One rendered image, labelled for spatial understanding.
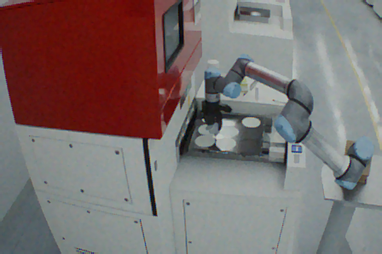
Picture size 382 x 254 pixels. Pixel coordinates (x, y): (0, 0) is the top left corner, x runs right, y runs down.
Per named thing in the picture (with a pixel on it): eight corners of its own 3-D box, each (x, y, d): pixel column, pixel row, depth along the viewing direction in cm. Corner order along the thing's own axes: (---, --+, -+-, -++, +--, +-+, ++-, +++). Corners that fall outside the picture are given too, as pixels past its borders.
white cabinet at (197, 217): (179, 280, 236) (169, 190, 193) (207, 189, 316) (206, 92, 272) (277, 288, 224) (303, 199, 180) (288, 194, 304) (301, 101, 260)
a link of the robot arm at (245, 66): (317, 82, 155) (236, 48, 189) (305, 104, 154) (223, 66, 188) (325, 96, 163) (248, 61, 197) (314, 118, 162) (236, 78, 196)
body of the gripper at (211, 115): (199, 120, 208) (199, 98, 202) (215, 115, 211) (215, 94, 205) (208, 127, 202) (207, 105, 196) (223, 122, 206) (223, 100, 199)
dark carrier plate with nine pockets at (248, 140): (188, 148, 207) (188, 147, 206) (201, 112, 235) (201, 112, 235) (258, 154, 200) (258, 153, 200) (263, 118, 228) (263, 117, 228)
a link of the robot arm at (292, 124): (370, 168, 165) (296, 96, 155) (355, 195, 164) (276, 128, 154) (358, 165, 176) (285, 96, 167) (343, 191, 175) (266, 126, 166)
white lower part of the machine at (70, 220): (72, 278, 233) (33, 190, 189) (107, 204, 301) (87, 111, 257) (172, 302, 219) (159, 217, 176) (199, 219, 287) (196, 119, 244)
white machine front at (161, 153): (153, 216, 177) (141, 140, 155) (191, 118, 244) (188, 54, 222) (159, 216, 176) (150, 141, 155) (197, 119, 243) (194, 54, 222)
